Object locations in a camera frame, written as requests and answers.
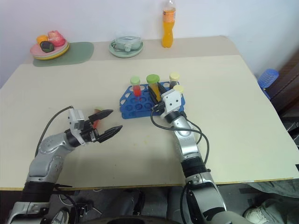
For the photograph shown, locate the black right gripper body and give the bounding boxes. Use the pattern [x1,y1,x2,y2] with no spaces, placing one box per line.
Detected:
[151,101,166,115]

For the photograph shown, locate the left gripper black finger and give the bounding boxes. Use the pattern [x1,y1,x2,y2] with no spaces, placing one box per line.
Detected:
[99,125,124,144]
[88,109,114,123]

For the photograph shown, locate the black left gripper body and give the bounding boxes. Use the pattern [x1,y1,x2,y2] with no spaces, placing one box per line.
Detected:
[80,119,104,144]

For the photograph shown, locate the yellow tube with green cap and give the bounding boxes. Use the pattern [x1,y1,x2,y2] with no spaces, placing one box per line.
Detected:
[146,74,162,102]

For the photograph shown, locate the red tube with pale cap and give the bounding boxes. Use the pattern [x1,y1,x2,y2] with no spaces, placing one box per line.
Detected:
[88,107,104,128]

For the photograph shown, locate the blue test tube rack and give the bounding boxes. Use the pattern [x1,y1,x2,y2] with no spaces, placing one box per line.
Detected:
[119,81,186,120]

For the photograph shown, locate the dark tube with pale cap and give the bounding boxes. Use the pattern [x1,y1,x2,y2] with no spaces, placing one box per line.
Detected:
[169,72,181,89]

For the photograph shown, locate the red tube with green cap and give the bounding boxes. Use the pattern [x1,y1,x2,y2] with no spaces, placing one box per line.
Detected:
[130,76,142,98]

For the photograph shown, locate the pale green plate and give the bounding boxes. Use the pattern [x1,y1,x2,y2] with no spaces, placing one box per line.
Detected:
[108,38,145,58]

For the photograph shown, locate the orange soda bottle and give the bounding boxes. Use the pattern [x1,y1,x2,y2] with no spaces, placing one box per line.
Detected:
[162,0,177,49]

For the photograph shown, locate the green placemat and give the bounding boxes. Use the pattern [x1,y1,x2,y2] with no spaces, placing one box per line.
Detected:
[32,42,95,68]

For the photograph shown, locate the light green plate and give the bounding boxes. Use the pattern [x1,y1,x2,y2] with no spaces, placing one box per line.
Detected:
[33,45,71,61]

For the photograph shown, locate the stack of plates with food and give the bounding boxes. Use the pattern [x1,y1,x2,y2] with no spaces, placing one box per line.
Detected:
[32,42,70,59]

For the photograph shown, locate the dark toy fruit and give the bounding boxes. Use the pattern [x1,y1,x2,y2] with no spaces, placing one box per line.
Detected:
[40,41,55,53]

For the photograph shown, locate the pink toy peach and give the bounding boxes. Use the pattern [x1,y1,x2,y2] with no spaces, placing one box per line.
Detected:
[47,30,65,47]

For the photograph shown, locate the pink plate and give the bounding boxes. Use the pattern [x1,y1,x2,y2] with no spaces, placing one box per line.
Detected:
[29,41,69,57]

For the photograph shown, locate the brown wooden furniture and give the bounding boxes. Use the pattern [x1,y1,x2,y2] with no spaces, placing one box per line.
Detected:
[268,50,299,117]

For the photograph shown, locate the grey trouser leg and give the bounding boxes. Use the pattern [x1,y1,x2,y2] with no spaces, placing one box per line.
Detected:
[240,178,299,199]

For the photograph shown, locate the white sneaker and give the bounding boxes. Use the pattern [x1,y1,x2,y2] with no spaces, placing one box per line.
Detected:
[243,198,299,224]

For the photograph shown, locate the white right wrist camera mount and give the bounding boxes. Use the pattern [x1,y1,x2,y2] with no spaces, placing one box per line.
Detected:
[160,90,183,117]

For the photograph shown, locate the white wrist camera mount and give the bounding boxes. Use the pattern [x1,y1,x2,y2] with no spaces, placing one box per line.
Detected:
[64,107,99,146]
[160,90,183,117]

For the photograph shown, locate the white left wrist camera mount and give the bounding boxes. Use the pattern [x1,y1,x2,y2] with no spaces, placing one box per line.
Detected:
[64,107,99,146]

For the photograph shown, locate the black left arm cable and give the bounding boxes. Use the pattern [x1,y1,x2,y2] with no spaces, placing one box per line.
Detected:
[34,106,73,157]

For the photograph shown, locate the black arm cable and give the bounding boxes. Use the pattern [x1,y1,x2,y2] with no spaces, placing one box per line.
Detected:
[150,108,210,173]
[34,106,73,157]

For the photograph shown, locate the bagged grey charger with cable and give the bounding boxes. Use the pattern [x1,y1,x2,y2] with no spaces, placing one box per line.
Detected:
[111,35,143,52]

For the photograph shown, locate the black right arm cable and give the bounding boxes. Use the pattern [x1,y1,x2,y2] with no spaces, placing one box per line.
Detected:
[150,108,210,173]

